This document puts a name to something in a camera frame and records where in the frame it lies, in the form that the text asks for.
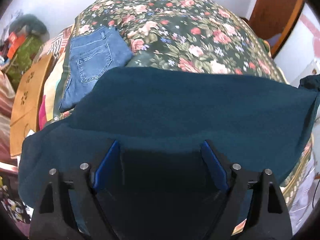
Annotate dark teal fleece pants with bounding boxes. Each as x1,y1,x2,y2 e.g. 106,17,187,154
18,67,319,239

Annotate wooden laptop tray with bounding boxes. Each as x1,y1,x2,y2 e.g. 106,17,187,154
10,53,53,158

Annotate pink orange curtain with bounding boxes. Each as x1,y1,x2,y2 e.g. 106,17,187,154
0,72,17,166

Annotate white sliding wardrobe door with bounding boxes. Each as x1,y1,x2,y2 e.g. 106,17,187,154
274,4,319,87

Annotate folded blue jeans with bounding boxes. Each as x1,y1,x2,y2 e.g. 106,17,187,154
59,26,133,112

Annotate striped patchwork bed sheet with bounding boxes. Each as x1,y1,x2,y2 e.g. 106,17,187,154
34,25,74,130

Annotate orange red box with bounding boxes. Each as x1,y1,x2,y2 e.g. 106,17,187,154
7,32,26,60

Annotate grey neck pillow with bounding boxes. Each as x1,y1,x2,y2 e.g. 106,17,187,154
8,14,47,36

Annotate brown wooden door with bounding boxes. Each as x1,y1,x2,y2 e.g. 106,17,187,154
249,0,304,58

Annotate floral bedspread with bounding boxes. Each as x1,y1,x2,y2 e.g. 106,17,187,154
53,0,315,235

